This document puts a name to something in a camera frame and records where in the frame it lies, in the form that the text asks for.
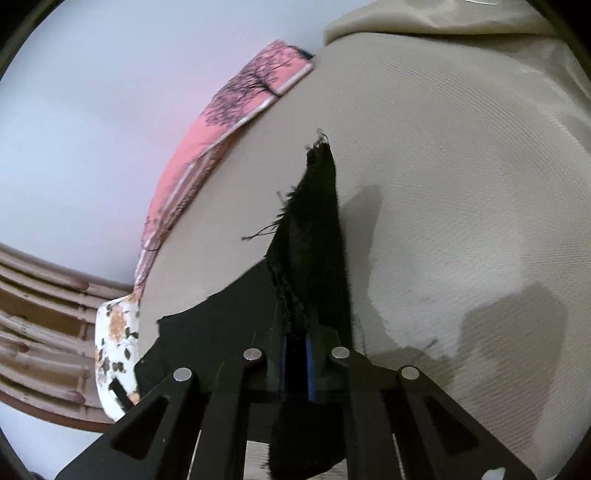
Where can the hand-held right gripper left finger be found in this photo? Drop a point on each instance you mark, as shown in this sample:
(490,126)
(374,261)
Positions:
(258,369)

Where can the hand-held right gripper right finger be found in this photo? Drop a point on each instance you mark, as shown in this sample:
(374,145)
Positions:
(334,364)

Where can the black pants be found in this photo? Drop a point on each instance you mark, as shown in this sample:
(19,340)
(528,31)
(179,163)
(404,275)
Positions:
(314,230)

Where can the white floral pillow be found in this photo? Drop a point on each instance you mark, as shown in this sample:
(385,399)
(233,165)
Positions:
(117,332)

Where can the bed with beige sheet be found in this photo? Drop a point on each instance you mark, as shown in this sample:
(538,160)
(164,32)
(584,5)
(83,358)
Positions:
(452,194)

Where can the beige striped curtain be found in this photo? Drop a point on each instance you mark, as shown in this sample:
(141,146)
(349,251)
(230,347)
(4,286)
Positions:
(41,323)

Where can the pink tree print pillow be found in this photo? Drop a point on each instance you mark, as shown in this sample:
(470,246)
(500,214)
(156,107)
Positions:
(221,120)

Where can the beige blanket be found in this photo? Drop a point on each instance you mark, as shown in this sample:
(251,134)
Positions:
(461,18)

